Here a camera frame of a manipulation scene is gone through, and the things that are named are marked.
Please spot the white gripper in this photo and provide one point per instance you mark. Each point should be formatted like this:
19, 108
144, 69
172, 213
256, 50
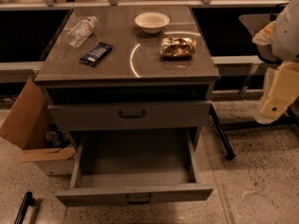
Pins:
289, 36

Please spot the brown cardboard box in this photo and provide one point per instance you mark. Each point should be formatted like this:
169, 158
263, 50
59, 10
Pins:
26, 127

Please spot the closed grey upper drawer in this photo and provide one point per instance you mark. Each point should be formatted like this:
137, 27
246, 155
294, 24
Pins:
125, 116

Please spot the white paper bowl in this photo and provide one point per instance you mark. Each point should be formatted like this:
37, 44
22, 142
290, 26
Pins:
152, 22

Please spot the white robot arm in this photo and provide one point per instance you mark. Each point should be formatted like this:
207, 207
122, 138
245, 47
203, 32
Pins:
283, 37

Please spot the open grey lower drawer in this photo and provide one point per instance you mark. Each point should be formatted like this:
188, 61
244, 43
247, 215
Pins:
134, 167

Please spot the orange patterned can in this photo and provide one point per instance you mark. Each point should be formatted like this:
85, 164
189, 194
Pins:
178, 47

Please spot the dark blue snack bar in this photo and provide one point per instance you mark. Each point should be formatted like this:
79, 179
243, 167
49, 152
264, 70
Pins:
93, 56

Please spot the black pole on floor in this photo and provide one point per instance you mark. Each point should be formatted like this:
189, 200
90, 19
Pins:
28, 200

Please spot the grey drawer cabinet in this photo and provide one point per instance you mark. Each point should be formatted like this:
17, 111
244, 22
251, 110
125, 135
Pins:
134, 71

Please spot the clear plastic water bottle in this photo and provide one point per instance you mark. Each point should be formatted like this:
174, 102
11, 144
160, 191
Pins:
81, 31

